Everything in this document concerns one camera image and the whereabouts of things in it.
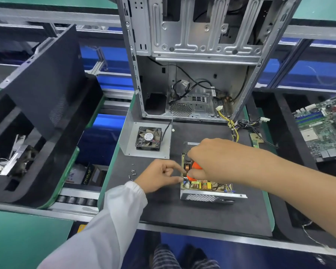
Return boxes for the person's right hand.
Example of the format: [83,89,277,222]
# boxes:
[185,138,260,186]

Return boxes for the person's left hand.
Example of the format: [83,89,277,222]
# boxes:
[134,159,186,194]

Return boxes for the orange handled screwdriver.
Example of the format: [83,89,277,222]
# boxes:
[186,161,204,182]

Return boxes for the person's right forearm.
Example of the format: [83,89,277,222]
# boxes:
[252,148,336,247]

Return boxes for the person's left forearm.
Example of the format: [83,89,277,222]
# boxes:
[38,181,148,269]

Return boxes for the open power supply unit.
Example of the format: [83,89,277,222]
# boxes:
[180,142,248,204]

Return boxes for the black work mat pallet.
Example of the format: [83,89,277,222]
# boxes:
[97,94,275,238]

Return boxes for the black cooling fan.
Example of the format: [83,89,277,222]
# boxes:
[135,126,162,151]

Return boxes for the grey metal plate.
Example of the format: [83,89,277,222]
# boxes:
[119,120,173,160]

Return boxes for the small green circuit board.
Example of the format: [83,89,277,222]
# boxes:
[249,133,264,149]

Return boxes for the person's striped trouser legs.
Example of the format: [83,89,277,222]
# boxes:
[152,244,220,269]

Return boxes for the black printed box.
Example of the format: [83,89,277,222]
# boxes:
[82,163,109,187]

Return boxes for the black foam tray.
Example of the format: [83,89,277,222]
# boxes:
[246,90,336,250]
[0,64,105,209]

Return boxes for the conveyor rollers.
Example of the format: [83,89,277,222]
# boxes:
[49,188,100,217]

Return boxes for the green motherboard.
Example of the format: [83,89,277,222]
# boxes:
[292,89,336,163]

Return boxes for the silver computer case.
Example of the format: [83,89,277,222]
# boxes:
[115,0,303,123]

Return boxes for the dark cooling fan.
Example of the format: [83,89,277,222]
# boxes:
[9,146,39,177]

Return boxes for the black case side panel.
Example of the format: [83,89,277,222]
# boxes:
[0,24,86,141]

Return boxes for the black fan cable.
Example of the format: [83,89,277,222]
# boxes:
[161,122,176,143]

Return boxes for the yellow and black cable bundle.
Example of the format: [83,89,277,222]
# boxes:
[216,105,279,150]

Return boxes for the silver metal bracket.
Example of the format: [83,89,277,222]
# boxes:
[0,134,27,177]

